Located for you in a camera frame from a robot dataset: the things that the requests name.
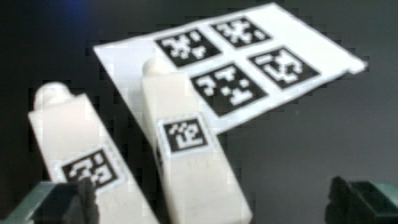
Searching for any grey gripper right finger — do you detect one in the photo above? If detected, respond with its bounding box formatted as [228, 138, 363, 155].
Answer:
[325, 177, 398, 224]

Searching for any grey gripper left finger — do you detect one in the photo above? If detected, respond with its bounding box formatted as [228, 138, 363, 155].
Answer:
[0, 179, 98, 224]

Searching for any white desk leg far left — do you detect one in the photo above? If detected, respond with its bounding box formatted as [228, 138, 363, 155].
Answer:
[29, 82, 160, 224]

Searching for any white desk leg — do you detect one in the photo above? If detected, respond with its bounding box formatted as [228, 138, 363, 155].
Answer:
[29, 82, 160, 224]
[142, 58, 253, 224]

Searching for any sheet with four markers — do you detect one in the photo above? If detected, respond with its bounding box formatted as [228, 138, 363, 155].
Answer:
[94, 3, 366, 133]

